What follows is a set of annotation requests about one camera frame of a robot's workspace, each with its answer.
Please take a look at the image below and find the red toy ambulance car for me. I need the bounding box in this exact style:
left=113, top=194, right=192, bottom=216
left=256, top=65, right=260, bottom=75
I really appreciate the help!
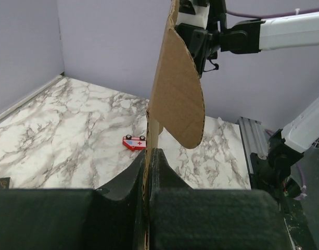
left=122, top=134, right=146, bottom=151

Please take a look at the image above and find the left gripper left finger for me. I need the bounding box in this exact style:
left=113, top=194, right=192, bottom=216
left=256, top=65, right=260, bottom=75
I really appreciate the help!
left=0, top=153, right=145, bottom=249

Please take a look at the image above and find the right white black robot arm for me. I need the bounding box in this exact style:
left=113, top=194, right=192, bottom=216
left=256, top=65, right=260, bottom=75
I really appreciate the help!
left=175, top=1, right=319, bottom=200

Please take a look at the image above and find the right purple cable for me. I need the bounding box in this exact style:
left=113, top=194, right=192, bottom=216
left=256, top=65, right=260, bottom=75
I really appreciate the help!
left=225, top=4, right=319, bottom=19

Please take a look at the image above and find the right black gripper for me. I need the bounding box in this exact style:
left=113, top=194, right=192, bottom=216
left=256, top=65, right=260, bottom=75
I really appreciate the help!
left=175, top=0, right=227, bottom=77

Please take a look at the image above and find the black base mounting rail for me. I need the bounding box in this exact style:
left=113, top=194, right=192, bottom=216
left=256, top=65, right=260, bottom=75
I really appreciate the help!
left=249, top=151, right=318, bottom=250

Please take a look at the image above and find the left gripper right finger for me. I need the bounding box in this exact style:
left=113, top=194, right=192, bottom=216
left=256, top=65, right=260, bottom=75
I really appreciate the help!
left=149, top=148, right=292, bottom=249

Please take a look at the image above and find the dark paperback book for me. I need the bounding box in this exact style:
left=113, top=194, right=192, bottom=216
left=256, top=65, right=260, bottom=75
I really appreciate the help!
left=0, top=177, right=11, bottom=189

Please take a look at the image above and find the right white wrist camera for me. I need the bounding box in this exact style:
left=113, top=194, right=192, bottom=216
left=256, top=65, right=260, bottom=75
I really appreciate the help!
left=176, top=0, right=210, bottom=29

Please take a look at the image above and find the cardboard box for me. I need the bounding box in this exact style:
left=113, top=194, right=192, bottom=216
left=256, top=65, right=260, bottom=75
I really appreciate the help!
left=142, top=1, right=205, bottom=249

